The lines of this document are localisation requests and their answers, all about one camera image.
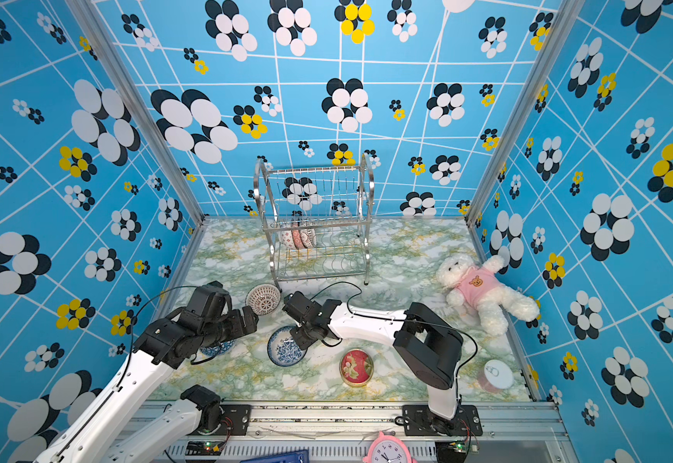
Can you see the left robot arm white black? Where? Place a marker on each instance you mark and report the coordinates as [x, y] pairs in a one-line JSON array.
[[158, 352]]

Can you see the red gold round tin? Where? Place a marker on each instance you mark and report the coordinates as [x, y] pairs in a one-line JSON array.
[[356, 368]]

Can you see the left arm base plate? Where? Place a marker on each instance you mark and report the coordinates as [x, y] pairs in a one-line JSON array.
[[228, 419]]

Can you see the pink alarm clock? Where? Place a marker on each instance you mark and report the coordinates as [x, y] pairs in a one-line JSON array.
[[388, 449]]

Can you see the dark blue patterned bowl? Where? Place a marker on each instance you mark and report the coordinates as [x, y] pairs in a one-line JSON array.
[[217, 350]]

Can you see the aluminium front rail frame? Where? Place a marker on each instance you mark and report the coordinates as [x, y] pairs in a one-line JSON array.
[[344, 431]]

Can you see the pink white round container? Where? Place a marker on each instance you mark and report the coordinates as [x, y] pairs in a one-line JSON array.
[[495, 376]]

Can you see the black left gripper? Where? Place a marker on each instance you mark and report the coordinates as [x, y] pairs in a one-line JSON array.
[[242, 327]]

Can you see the black leaf patterned bowl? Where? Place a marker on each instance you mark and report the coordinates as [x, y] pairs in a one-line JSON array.
[[297, 239]]

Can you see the blue box at front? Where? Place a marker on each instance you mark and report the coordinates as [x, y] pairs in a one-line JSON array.
[[299, 456]]

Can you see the right green circuit board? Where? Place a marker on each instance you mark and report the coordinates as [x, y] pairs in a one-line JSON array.
[[449, 452]]

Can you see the stainless steel dish rack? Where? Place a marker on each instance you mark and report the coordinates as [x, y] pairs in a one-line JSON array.
[[336, 201]]

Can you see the red striped white bowl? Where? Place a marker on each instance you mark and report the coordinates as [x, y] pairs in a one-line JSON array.
[[308, 236]]

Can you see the green circuit board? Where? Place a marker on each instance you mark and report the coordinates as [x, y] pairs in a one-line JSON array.
[[449, 452], [204, 448]]

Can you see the blue floral white bowl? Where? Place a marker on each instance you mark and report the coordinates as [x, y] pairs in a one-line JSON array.
[[282, 349]]

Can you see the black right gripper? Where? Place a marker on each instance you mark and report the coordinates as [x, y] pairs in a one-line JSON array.
[[303, 342]]

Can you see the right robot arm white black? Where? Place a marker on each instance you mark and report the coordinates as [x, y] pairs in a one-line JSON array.
[[430, 348]]

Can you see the left green circuit board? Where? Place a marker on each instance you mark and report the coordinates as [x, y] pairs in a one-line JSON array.
[[204, 448]]

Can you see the white teddy bear pink shirt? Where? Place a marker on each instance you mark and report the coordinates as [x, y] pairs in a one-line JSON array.
[[474, 289]]

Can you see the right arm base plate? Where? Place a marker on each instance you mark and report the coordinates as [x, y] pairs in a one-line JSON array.
[[418, 420]]

